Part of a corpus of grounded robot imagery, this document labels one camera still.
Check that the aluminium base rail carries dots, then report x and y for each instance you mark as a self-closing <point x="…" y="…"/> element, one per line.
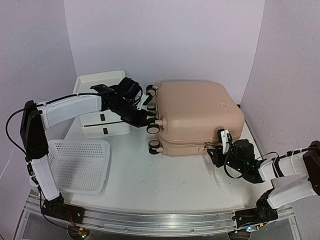
<point x="175" y="224"/>

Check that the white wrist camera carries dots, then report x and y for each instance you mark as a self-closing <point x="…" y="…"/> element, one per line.
<point x="225" y="139"/>
<point x="143" y="101"/>

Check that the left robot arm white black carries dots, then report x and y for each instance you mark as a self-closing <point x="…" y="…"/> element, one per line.
<point x="126" y="99"/>

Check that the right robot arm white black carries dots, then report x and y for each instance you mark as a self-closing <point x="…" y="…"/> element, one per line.
<point x="304" y="163"/>

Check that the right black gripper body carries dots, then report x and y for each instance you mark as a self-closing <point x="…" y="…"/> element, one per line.
<point x="217" y="158"/>

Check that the pink hard-shell suitcase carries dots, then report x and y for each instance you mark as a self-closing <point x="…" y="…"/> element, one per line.
<point x="189" y="115"/>

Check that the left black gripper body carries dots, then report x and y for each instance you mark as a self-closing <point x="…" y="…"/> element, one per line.
<point x="125" y="111"/>

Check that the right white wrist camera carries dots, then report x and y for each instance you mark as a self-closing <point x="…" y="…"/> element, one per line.
<point x="225" y="139"/>

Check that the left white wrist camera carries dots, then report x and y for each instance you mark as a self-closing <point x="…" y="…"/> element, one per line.
<point x="143" y="101"/>

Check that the white perforated plastic basket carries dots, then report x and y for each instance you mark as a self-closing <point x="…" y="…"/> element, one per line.
<point x="76" y="167"/>

